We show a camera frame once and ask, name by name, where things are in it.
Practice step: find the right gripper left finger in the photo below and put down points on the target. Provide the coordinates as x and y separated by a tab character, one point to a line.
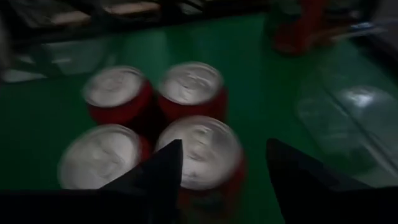
161	186

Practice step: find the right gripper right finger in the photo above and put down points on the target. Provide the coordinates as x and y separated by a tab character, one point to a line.
304	193

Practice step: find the red Fanta can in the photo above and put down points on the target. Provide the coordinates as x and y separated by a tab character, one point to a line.
298	31
211	149
96	155

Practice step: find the red Coca-Cola can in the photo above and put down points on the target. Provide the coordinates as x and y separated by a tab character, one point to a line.
191	82
115	87

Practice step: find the clear plastic bin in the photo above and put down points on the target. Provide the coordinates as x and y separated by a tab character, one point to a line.
71	53
351	124

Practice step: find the green table mat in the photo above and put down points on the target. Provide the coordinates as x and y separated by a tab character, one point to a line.
40	130

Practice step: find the black aluminium table frame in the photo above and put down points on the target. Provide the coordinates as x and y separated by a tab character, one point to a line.
140	23

